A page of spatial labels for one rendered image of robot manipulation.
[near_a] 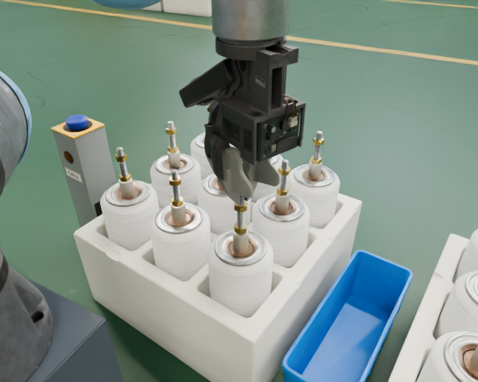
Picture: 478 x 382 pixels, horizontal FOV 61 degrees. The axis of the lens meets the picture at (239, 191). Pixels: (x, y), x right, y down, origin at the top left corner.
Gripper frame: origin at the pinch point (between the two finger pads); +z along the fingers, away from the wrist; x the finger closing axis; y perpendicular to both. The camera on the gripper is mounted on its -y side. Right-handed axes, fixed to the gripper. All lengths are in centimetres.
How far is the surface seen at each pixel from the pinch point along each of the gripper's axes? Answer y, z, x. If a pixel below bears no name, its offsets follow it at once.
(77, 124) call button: -37.8, 2.1, -8.7
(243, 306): 4.5, 16.9, -2.7
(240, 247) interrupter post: 1.4, 8.6, -0.8
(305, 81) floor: -91, 35, 108
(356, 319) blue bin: 8.9, 34.6, 21.5
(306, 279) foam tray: 5.5, 18.2, 9.3
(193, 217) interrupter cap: -9.4, 9.5, -1.8
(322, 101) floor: -70, 35, 96
